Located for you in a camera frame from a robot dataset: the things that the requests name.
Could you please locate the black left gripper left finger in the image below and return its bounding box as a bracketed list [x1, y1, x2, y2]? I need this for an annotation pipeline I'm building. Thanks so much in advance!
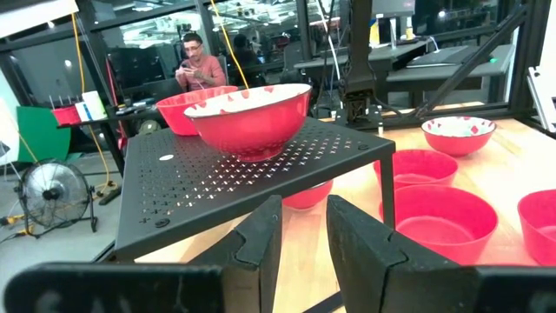
[190, 194, 284, 313]

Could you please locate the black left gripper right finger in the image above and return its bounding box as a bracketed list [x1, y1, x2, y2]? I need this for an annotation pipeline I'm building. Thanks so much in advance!
[326, 194, 478, 313]

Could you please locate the red bowl floral white interior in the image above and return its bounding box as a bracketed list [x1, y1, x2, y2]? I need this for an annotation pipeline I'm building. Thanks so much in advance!
[281, 180, 334, 211]
[183, 83, 313, 163]
[420, 116, 498, 157]

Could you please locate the black perforated metal shelf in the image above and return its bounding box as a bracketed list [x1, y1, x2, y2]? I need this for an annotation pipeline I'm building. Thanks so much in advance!
[113, 115, 397, 263]

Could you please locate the black floor power strip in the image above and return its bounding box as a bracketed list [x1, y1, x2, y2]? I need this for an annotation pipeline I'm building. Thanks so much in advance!
[97, 184, 125, 208]

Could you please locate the black desk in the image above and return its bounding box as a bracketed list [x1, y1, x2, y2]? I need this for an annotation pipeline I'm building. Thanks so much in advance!
[56, 89, 175, 179]

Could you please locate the person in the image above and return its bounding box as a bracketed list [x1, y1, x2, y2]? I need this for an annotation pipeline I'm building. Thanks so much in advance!
[229, 33, 264, 86]
[175, 32, 228, 93]

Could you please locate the black work table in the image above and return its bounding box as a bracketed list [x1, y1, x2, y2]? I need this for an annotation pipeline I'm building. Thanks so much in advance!
[294, 41, 516, 110]

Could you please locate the round metal floor fan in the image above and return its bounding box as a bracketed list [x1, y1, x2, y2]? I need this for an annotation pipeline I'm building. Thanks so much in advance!
[16, 158, 100, 240]

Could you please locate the small blue white box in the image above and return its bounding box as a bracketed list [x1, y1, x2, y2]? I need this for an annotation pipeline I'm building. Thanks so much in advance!
[75, 102, 93, 123]

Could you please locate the small red bin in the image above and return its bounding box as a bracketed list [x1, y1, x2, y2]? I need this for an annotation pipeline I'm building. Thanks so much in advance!
[51, 106, 83, 128]

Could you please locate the white panel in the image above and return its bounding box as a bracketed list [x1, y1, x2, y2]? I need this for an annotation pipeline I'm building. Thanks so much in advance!
[526, 51, 556, 135]

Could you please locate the green board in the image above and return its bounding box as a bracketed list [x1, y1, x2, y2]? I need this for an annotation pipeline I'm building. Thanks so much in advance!
[16, 106, 73, 165]

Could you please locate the white board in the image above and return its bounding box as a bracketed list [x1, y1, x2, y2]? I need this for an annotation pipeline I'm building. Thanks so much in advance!
[0, 0, 82, 41]

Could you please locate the hanging yellow cable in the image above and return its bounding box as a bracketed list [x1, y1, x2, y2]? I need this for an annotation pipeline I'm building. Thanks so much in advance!
[70, 12, 113, 195]
[209, 0, 250, 90]

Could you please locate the black aluminium rig frame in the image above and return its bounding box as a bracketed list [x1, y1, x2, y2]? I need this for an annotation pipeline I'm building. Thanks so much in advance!
[377, 0, 556, 140]

